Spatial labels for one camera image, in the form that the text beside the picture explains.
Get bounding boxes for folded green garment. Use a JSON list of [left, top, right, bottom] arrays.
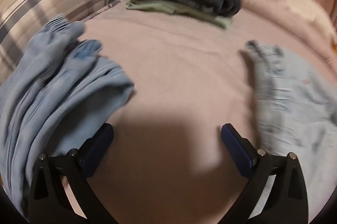
[[125, 0, 233, 30]]

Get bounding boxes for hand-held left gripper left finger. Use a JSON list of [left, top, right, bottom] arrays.
[[28, 123, 115, 224]]

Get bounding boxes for white goose plush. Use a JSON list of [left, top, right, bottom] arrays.
[[249, 0, 337, 48]]

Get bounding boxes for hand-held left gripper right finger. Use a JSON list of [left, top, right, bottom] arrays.
[[221, 123, 309, 224]]

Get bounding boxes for pink bed sheet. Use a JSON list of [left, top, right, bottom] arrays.
[[63, 0, 337, 224]]

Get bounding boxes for folded blue pants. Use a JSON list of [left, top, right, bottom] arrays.
[[0, 15, 136, 216]]

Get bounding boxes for light blue denim pants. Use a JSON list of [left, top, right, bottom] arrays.
[[238, 40, 337, 214]]

